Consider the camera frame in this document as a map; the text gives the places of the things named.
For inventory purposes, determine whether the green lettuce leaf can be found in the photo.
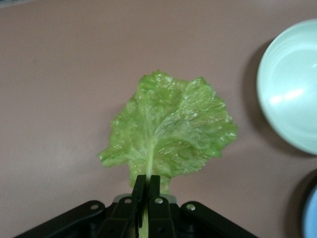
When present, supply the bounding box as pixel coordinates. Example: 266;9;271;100
97;70;239;238

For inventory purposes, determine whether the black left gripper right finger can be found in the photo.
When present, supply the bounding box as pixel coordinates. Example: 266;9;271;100
148;175;177;238

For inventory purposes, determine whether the mint green round plate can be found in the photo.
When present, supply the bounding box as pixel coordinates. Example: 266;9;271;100
257;18;317;156

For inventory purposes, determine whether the blue round plate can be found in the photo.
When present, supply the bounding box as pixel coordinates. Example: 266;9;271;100
302;183;317;238

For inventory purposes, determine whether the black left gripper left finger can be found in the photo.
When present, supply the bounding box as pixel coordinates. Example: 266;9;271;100
99;175;147;238

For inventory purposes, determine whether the brown table cover mat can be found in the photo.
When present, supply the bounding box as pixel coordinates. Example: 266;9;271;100
0;0;317;238

